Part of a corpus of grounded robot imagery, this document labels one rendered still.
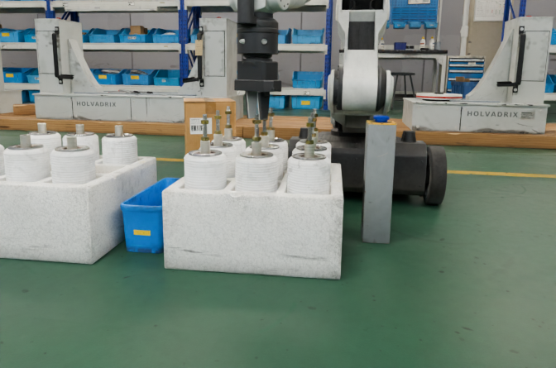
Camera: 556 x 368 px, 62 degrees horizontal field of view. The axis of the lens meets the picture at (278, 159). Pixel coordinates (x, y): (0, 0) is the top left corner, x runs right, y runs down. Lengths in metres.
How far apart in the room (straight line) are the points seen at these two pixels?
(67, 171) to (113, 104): 2.38
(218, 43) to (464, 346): 2.74
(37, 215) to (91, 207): 0.13
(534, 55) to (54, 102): 3.27
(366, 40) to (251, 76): 0.66
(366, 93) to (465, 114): 1.81
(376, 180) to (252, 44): 0.48
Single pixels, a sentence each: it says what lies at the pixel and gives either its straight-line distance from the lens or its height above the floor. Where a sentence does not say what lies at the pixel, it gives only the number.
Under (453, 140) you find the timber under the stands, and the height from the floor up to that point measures 0.03.
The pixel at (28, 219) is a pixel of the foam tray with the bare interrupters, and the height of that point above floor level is 0.10.
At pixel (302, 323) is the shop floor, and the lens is 0.86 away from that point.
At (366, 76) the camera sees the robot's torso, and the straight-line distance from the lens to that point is 1.43.
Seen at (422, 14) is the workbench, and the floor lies 1.29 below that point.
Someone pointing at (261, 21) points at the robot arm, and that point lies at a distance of 0.98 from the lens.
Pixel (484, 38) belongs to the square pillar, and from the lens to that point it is 7.47.
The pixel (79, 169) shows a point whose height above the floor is 0.21.
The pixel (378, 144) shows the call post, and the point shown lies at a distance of 1.18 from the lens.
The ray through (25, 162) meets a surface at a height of 0.22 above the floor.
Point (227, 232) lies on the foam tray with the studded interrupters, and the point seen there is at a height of 0.09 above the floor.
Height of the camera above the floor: 0.43
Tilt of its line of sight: 11 degrees down
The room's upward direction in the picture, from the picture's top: 1 degrees clockwise
